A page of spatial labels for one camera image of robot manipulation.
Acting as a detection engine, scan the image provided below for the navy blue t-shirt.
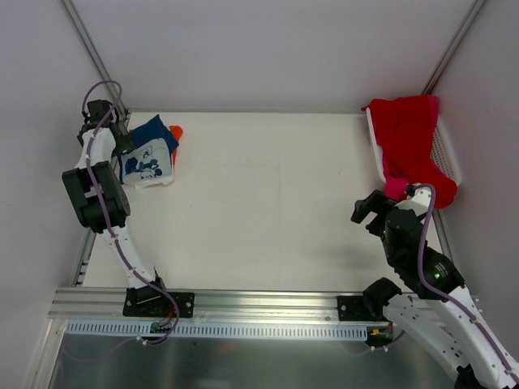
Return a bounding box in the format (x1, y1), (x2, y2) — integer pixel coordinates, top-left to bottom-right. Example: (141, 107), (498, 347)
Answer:
(118, 115), (183, 190)

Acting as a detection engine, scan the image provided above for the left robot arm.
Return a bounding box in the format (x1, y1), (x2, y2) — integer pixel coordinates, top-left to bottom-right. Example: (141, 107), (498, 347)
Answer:
(62, 100), (169, 316)

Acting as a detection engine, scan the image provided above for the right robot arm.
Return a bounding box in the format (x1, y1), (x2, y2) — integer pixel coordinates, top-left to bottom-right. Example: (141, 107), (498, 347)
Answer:
(351, 184), (518, 388)

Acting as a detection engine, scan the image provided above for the folded white t-shirt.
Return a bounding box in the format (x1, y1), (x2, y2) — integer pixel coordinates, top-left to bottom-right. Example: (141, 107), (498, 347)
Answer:
(119, 139), (174, 189)

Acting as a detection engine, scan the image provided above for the folded orange t-shirt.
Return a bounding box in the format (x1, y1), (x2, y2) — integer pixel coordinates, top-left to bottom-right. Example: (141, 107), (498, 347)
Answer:
(169, 126), (183, 166)

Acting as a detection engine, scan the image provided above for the white perforated plastic basket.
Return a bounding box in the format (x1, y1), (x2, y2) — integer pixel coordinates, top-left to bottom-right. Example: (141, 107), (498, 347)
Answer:
(365, 108), (462, 186)

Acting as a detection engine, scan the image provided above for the red t-shirt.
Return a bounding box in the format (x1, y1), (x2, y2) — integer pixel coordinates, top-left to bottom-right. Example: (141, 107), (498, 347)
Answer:
(362, 96), (458, 210)

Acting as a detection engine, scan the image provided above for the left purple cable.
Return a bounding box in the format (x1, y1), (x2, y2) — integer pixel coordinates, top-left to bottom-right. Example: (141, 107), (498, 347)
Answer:
(80, 79), (181, 345)

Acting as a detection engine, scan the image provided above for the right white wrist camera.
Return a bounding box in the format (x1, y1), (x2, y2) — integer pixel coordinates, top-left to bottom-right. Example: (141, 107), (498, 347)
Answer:
(396, 184), (435, 216)

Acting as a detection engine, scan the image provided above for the left aluminium frame post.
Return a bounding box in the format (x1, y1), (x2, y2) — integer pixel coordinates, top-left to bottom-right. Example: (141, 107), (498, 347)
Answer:
(58, 0), (129, 119)

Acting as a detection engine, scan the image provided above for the aluminium frame post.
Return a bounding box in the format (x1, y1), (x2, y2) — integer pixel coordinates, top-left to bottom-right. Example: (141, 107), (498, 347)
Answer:
(421, 0), (488, 95)
(58, 0), (129, 119)

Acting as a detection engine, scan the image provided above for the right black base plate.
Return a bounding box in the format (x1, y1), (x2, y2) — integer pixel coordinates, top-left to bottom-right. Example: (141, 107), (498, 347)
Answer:
(336, 295), (372, 322)

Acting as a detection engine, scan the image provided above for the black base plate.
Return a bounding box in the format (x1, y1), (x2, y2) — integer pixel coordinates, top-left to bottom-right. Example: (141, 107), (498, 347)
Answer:
(122, 286), (195, 318)
(336, 295), (372, 322)

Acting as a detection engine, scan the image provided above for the right aluminium frame post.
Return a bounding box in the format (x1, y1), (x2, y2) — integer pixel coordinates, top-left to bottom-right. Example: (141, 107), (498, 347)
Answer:
(421, 0), (488, 95)

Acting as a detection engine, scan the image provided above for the aluminium mounting rail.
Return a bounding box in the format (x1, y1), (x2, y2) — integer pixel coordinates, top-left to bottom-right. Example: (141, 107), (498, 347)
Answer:
(48, 285), (486, 325)

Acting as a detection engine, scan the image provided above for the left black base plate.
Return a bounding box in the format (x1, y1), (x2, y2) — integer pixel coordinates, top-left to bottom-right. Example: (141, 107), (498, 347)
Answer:
(122, 286), (195, 318)

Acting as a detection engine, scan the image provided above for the white slotted cable duct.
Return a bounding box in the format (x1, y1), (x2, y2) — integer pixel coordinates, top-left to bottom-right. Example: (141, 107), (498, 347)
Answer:
(66, 319), (368, 342)

